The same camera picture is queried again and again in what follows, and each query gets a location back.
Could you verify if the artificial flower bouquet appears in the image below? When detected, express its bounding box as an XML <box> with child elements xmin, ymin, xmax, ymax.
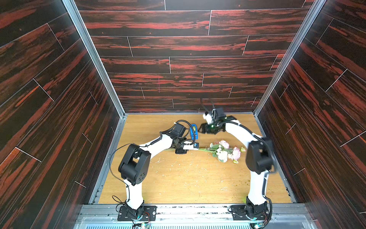
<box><xmin>165</xmin><ymin>139</ymin><xmax>246</xmax><ymax>164</ymax></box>

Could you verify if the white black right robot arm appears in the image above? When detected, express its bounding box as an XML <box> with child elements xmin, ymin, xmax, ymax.
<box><xmin>199</xmin><ymin>108</ymin><xmax>277</xmax><ymax>221</ymax></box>

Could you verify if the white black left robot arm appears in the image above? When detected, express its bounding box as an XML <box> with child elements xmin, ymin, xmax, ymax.
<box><xmin>118</xmin><ymin>123</ymin><xmax>199</xmax><ymax>219</ymax></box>

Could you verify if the blue tape dispenser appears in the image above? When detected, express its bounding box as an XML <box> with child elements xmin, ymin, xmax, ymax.
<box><xmin>190</xmin><ymin>124</ymin><xmax>198</xmax><ymax>140</ymax></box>

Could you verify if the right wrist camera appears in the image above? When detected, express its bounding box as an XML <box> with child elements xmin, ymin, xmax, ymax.
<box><xmin>203</xmin><ymin>112</ymin><xmax>214</xmax><ymax>125</ymax></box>

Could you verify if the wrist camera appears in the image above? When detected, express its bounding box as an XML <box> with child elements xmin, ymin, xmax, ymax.
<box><xmin>183</xmin><ymin>141</ymin><xmax>199</xmax><ymax>150</ymax></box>
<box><xmin>203</xmin><ymin>112</ymin><xmax>214</xmax><ymax>125</ymax></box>

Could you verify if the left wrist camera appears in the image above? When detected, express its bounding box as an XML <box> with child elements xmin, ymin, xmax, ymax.
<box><xmin>183</xmin><ymin>141</ymin><xmax>199</xmax><ymax>150</ymax></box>

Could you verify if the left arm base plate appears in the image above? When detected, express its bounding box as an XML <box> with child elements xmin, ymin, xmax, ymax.
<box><xmin>117</xmin><ymin>205</ymin><xmax>157</xmax><ymax>222</ymax></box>

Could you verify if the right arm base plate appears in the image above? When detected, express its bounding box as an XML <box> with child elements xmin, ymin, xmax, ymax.
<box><xmin>228</xmin><ymin>203</ymin><xmax>270</xmax><ymax>221</ymax></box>

